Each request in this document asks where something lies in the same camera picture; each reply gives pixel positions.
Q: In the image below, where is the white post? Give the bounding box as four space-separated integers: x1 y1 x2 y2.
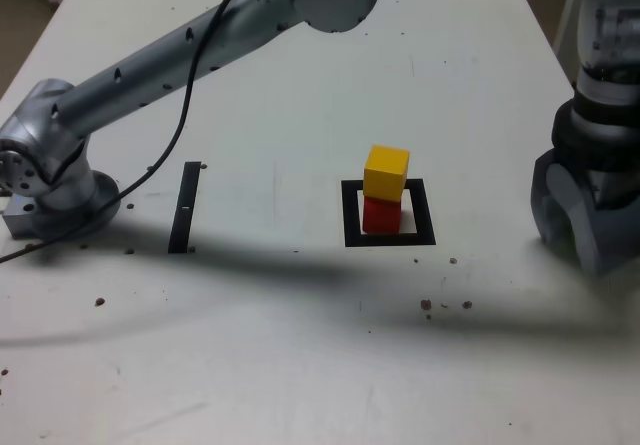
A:
552 0 594 66

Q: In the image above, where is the black tape square outline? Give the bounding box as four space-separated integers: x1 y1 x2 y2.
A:
340 178 437 249

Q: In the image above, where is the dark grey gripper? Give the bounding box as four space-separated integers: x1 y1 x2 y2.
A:
531 149 640 277

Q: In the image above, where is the red cube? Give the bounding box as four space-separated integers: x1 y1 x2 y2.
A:
361 195 403 235

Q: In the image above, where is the yellow cube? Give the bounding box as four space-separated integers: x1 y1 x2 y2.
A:
362 144 412 202

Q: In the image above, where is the black tape strip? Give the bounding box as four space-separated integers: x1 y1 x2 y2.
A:
167 161 202 255

